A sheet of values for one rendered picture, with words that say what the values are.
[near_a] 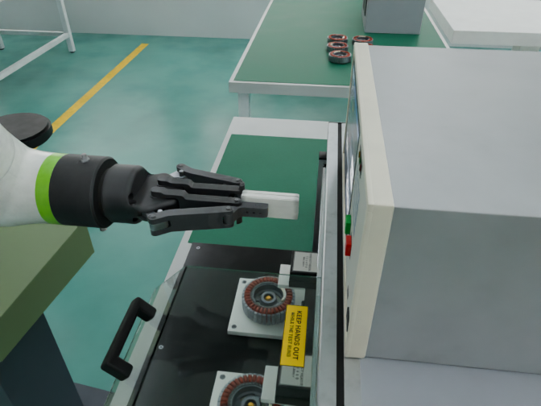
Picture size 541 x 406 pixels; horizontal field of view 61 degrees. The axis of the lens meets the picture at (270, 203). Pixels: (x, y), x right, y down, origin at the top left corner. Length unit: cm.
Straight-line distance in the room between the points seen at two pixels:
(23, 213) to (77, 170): 9
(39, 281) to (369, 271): 82
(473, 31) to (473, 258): 98
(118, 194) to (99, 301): 164
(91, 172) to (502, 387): 51
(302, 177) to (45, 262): 77
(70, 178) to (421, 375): 45
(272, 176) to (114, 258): 115
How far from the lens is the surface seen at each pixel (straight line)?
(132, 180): 58
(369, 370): 53
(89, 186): 59
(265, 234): 123
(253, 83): 217
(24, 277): 111
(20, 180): 62
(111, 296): 221
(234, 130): 175
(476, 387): 55
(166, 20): 561
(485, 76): 70
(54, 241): 117
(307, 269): 89
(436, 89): 63
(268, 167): 151
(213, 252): 116
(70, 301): 225
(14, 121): 255
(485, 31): 137
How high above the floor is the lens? 154
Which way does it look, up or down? 36 degrees down
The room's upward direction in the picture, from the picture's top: straight up
